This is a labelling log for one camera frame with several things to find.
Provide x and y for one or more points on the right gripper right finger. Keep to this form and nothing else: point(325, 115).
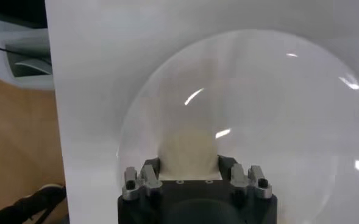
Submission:
point(240, 179)

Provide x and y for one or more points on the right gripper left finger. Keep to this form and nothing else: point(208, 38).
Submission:
point(145, 182)

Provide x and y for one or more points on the white steamed baozi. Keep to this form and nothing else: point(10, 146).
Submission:
point(188, 152)

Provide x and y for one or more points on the white round plate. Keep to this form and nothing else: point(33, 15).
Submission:
point(258, 106)

